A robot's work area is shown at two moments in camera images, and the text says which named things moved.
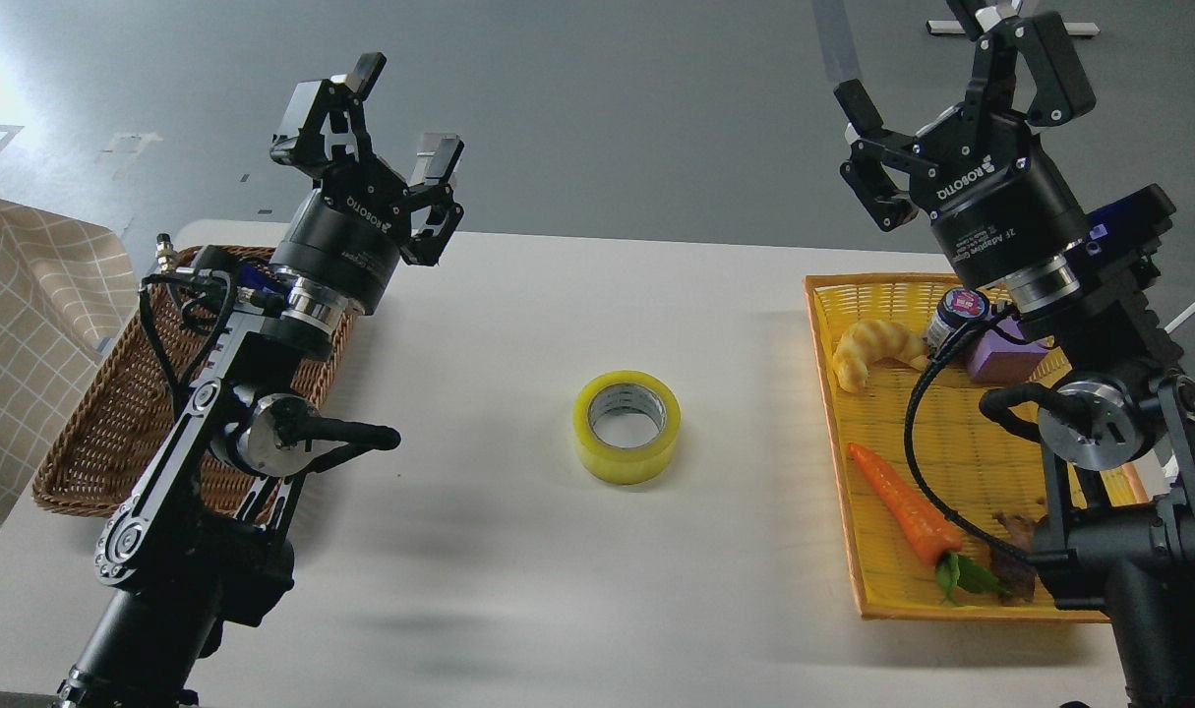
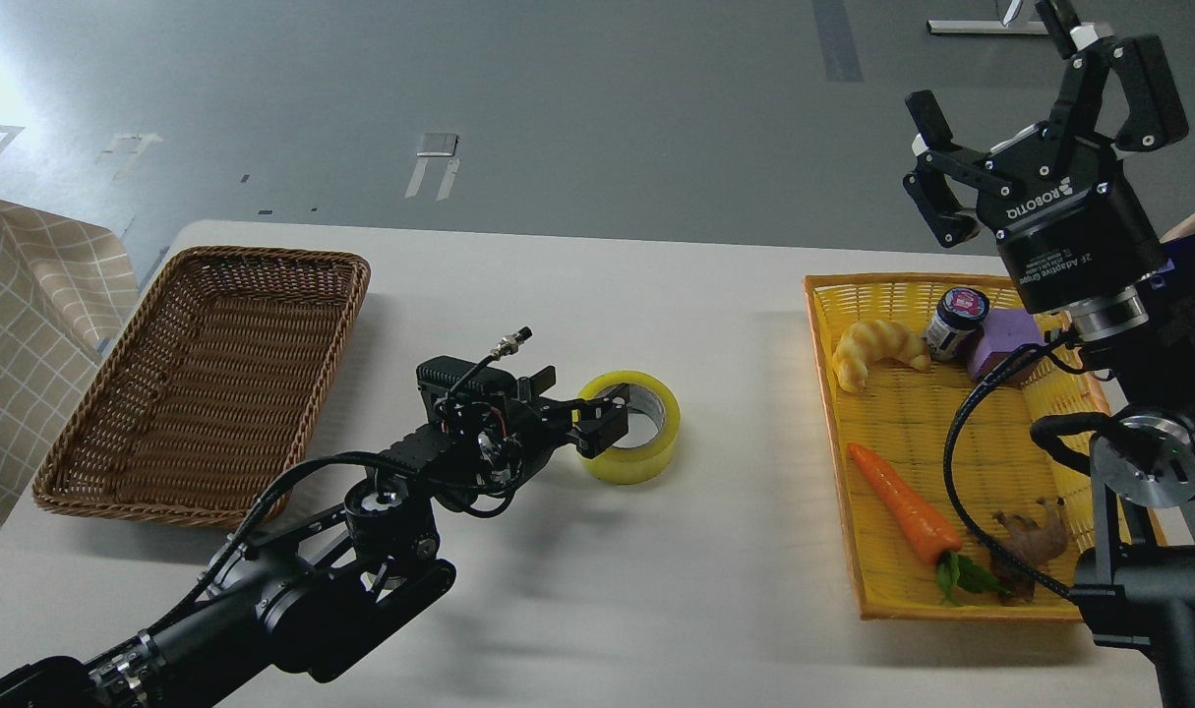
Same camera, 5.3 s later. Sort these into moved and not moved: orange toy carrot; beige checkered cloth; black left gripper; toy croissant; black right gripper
Moved: black right gripper; black left gripper
Not moved: orange toy carrot; toy croissant; beige checkered cloth
